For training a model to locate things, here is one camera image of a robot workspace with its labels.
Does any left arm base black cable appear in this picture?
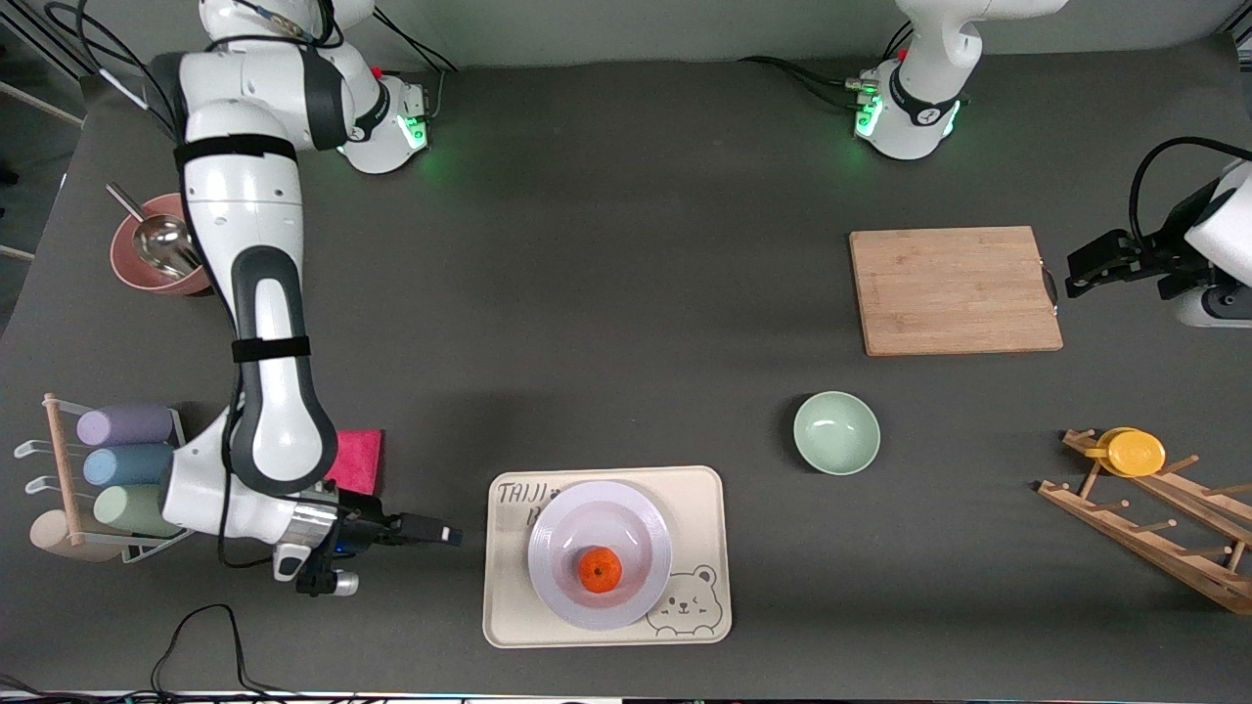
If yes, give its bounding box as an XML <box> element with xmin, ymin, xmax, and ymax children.
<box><xmin>738</xmin><ymin>56</ymin><xmax>867</xmax><ymax>109</ymax></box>

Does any bamboo cutting board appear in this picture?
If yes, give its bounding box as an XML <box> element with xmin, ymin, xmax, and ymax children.
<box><xmin>849</xmin><ymin>226</ymin><xmax>1065</xmax><ymax>357</ymax></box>

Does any white wire cup rack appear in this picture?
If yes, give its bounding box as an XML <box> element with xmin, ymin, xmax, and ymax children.
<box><xmin>14</xmin><ymin>393</ymin><xmax>209</xmax><ymax>565</ymax></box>

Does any right arm base black cable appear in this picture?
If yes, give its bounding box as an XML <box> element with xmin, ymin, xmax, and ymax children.
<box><xmin>367</xmin><ymin>15</ymin><xmax>463</xmax><ymax>118</ymax></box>

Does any beige cup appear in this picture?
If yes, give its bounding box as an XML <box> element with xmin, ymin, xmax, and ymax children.
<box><xmin>29</xmin><ymin>509</ymin><xmax>123</xmax><ymax>563</ymax></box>

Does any cream bear print tray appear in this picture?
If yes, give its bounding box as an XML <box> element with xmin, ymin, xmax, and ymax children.
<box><xmin>482</xmin><ymin>465</ymin><xmax>734</xmax><ymax>649</ymax></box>

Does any mint green bowl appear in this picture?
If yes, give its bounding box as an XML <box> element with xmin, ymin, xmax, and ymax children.
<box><xmin>792</xmin><ymin>391</ymin><xmax>881</xmax><ymax>477</ymax></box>

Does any orange mandarin fruit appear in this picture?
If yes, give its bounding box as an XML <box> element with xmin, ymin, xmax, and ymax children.
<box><xmin>578</xmin><ymin>548</ymin><xmax>623</xmax><ymax>594</ymax></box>

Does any blue cup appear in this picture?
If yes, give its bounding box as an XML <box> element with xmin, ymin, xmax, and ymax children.
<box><xmin>82</xmin><ymin>445</ymin><xmax>179</xmax><ymax>488</ymax></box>

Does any pink bowl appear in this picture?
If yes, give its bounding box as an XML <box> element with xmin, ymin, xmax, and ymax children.
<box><xmin>110</xmin><ymin>193</ymin><xmax>211</xmax><ymax>296</ymax></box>

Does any left arm black loop cable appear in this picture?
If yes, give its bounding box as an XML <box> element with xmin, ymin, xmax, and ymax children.
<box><xmin>1130</xmin><ymin>137</ymin><xmax>1252</xmax><ymax>245</ymax></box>

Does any pale green cup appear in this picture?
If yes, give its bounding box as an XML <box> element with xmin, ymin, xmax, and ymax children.
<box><xmin>93</xmin><ymin>485</ymin><xmax>185</xmax><ymax>537</ymax></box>

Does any pink folded cloth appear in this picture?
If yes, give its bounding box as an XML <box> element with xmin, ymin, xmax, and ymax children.
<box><xmin>323</xmin><ymin>428</ymin><xmax>385</xmax><ymax>498</ymax></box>

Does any purple cup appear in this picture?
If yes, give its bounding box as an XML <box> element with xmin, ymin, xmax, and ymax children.
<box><xmin>76</xmin><ymin>404</ymin><xmax>175</xmax><ymax>448</ymax></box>

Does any beige wooden bar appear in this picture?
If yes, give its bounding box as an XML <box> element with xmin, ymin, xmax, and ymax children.
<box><xmin>0</xmin><ymin>81</ymin><xmax>85</xmax><ymax>126</ymax></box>

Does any white round plate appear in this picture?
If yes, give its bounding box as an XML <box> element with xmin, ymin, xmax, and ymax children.
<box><xmin>527</xmin><ymin>480</ymin><xmax>674</xmax><ymax>632</ymax></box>

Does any wooden peg drying rack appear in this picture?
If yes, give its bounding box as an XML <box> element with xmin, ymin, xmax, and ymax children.
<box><xmin>1037</xmin><ymin>427</ymin><xmax>1252</xmax><ymax>617</ymax></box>

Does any metal scoop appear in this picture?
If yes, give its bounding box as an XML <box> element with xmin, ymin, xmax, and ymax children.
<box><xmin>106</xmin><ymin>183</ymin><xmax>201</xmax><ymax>278</ymax></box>

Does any yellow cup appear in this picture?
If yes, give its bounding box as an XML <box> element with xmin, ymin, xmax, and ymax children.
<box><xmin>1084</xmin><ymin>427</ymin><xmax>1167</xmax><ymax>478</ymax></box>

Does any arm base black cable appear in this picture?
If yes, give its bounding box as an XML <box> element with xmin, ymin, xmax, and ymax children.
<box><xmin>367</xmin><ymin>15</ymin><xmax>463</xmax><ymax>118</ymax></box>
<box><xmin>738</xmin><ymin>56</ymin><xmax>867</xmax><ymax>109</ymax></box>

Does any black cable on floor edge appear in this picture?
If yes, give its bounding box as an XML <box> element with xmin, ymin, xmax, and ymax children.
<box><xmin>0</xmin><ymin>603</ymin><xmax>294</xmax><ymax>704</ymax></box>

